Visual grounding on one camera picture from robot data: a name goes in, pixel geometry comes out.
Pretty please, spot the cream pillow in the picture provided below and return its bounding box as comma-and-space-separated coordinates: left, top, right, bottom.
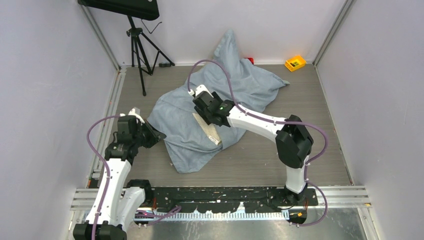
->
192, 113, 222, 146

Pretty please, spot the blue pillowcase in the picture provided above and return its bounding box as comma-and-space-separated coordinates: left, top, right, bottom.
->
148, 30, 289, 174

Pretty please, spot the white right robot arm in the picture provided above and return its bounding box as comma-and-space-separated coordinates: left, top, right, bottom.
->
193, 90, 314, 205

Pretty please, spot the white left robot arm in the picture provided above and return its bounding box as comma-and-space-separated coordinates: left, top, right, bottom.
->
72, 108, 166, 240

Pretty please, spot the small black block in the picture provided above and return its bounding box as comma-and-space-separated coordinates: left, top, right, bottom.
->
158, 62, 172, 68

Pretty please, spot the yellow plastic bin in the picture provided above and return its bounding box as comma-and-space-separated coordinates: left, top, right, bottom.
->
284, 55, 307, 72

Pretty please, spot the black tripod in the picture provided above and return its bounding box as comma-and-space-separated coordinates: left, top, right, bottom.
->
126, 15, 176, 96

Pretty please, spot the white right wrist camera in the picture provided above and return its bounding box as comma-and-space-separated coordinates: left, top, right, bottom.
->
188, 84, 213, 98

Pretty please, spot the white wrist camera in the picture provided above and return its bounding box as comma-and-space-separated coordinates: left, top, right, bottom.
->
188, 84, 213, 98
119, 107, 145, 125

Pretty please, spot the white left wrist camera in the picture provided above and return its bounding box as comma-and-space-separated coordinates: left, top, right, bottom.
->
119, 107, 145, 125

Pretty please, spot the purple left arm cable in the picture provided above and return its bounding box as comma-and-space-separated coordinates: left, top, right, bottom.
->
86, 114, 122, 240

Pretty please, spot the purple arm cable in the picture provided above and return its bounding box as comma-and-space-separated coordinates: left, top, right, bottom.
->
86, 114, 122, 240
187, 59, 330, 228

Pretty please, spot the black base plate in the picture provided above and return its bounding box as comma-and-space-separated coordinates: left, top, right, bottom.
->
140, 186, 319, 214

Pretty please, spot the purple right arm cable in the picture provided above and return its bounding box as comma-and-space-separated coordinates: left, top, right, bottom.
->
187, 59, 330, 228

